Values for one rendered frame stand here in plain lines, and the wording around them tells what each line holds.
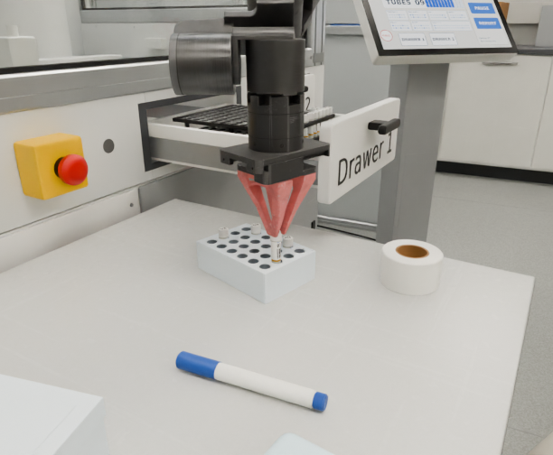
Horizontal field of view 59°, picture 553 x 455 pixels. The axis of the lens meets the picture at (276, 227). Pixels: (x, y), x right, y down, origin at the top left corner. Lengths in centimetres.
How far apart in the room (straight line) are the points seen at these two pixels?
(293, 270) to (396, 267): 12
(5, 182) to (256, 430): 46
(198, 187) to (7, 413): 67
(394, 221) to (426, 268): 130
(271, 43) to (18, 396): 35
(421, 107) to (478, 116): 201
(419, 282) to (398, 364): 13
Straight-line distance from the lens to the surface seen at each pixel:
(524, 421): 166
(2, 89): 69
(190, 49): 48
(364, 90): 256
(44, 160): 67
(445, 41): 171
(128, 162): 83
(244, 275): 56
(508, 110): 378
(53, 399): 38
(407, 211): 188
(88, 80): 76
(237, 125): 79
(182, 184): 93
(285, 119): 48
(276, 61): 47
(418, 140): 182
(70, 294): 61
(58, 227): 76
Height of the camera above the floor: 105
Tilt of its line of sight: 23 degrees down
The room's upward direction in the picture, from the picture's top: straight up
